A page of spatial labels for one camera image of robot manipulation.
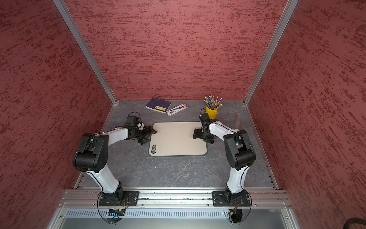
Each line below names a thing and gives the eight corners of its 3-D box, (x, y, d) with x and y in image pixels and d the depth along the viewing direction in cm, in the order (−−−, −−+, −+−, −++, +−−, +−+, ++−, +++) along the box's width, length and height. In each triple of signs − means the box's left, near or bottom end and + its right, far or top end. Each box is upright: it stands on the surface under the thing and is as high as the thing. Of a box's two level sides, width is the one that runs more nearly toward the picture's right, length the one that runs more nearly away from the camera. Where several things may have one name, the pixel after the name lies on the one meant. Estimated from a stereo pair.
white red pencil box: (168, 116, 113) (168, 115, 111) (166, 112, 115) (166, 111, 114) (189, 107, 120) (189, 105, 118) (186, 103, 122) (186, 102, 121)
